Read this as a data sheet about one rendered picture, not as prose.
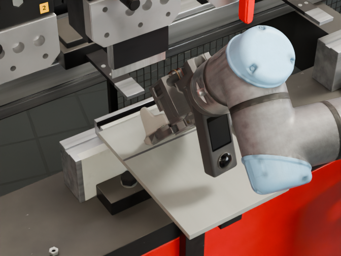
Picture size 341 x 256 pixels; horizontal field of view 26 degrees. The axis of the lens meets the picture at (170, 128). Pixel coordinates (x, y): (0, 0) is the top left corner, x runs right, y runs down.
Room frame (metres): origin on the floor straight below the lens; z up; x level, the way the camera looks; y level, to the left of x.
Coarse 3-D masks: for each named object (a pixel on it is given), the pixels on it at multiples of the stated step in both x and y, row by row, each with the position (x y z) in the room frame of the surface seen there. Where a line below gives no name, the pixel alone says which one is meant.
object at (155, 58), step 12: (144, 36) 0.96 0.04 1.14; (156, 36) 0.98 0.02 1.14; (108, 48) 0.95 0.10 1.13; (120, 48) 0.94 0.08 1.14; (132, 48) 0.95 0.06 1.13; (144, 48) 0.96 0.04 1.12; (156, 48) 0.98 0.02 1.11; (108, 60) 0.95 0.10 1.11; (120, 60) 0.94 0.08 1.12; (132, 60) 0.95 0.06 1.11; (144, 60) 0.97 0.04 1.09; (156, 60) 0.99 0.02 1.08; (120, 72) 0.95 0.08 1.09
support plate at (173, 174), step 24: (120, 144) 0.88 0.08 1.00; (144, 144) 0.88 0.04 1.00; (168, 144) 0.88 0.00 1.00; (192, 144) 0.88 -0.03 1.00; (144, 168) 0.82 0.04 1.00; (168, 168) 0.82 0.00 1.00; (192, 168) 0.82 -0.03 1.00; (240, 168) 0.82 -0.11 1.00; (168, 192) 0.77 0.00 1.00; (192, 192) 0.77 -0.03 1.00; (216, 192) 0.77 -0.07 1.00; (240, 192) 0.77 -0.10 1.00; (192, 216) 0.72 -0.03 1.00; (216, 216) 0.72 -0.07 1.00
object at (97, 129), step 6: (138, 102) 0.98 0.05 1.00; (144, 102) 0.98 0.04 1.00; (150, 102) 0.99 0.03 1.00; (126, 108) 0.97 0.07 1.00; (132, 108) 0.97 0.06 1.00; (138, 108) 0.97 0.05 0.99; (108, 114) 0.95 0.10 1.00; (114, 114) 0.95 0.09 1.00; (120, 114) 0.96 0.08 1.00; (126, 114) 0.96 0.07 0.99; (96, 120) 0.94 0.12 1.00; (102, 120) 0.94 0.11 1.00; (108, 120) 0.94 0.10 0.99; (114, 120) 0.95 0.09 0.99; (96, 126) 0.93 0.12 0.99; (96, 132) 0.93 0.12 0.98
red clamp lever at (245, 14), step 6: (240, 0) 0.99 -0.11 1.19; (246, 0) 0.98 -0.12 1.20; (252, 0) 0.99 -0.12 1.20; (240, 6) 0.99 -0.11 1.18; (246, 6) 0.98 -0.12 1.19; (252, 6) 0.99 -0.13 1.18; (240, 12) 0.99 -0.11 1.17; (246, 12) 0.98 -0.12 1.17; (252, 12) 0.99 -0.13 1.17; (240, 18) 1.00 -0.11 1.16; (246, 18) 0.98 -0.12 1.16; (252, 18) 0.99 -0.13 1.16
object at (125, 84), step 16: (64, 32) 1.15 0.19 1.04; (64, 48) 1.11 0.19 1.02; (80, 48) 1.11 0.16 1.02; (96, 48) 1.13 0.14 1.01; (64, 64) 1.10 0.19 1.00; (80, 64) 1.11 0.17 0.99; (96, 64) 1.09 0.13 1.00; (112, 80) 1.04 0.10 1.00; (128, 80) 1.04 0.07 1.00; (128, 96) 0.99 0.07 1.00
